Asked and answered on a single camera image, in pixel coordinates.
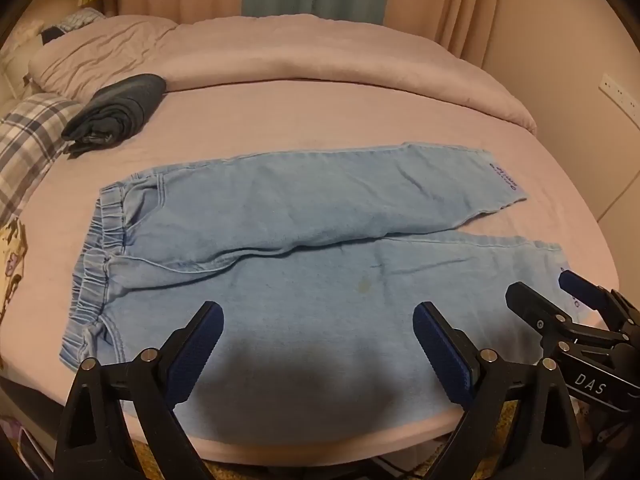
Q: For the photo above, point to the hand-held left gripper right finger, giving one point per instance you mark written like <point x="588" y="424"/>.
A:
<point x="440" y="345"/>

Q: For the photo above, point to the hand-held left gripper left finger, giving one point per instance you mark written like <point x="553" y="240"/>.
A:
<point x="200" y="350"/>

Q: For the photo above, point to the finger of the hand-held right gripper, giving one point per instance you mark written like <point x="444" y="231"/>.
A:
<point x="577" y="287"/>
<point x="530" y="305"/>

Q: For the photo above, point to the light blue denim pants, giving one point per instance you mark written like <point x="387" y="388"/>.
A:
<point x="320" y="280"/>

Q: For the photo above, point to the yellow printed cloth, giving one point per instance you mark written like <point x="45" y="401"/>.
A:
<point x="10" y="260"/>

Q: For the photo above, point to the bed with pink sheet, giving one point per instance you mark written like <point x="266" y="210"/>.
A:
<point x="300" y="115"/>

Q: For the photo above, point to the dark folded clothing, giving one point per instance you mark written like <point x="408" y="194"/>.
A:
<point x="120" y="105"/>

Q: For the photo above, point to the plaid pillow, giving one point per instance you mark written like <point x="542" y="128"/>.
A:
<point x="30" y="140"/>

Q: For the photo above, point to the pink duvet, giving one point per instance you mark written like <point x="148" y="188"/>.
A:
<point x="300" y="50"/>

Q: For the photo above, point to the dark blue cloth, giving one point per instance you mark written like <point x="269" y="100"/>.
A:
<point x="51" y="35"/>

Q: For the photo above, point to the striped cloth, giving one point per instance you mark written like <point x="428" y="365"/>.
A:
<point x="80" y="19"/>

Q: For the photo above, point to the white wall socket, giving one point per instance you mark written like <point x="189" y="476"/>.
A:
<point x="620" y="97"/>

